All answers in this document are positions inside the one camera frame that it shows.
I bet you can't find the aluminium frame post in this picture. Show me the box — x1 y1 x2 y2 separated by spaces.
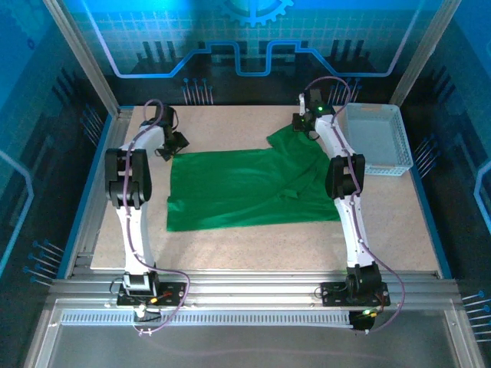
43 0 124 117
388 0 462 107

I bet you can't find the green t-shirt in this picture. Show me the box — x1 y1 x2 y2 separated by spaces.
166 124 342 233

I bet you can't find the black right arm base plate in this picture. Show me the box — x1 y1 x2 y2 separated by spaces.
321 281 391 307

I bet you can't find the aluminium frame rail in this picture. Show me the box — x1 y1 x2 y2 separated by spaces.
48 269 461 307

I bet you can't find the aluminium side rail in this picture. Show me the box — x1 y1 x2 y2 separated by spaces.
71 107 134 278

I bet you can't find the slotted grey cable duct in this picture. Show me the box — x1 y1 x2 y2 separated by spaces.
60 310 354 327

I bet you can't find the black controller box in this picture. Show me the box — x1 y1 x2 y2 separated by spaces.
348 308 380 333

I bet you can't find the pale blue plastic basket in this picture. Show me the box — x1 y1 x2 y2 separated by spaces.
344 102 414 177

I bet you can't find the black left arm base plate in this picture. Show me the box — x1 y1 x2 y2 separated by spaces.
117 281 188 307

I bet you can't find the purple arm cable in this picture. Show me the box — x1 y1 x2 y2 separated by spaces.
302 75 407 335
123 99 192 337

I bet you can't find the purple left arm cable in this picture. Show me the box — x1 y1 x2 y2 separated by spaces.
123 99 192 337

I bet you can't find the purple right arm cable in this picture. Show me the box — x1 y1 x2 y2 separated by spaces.
302 75 407 335

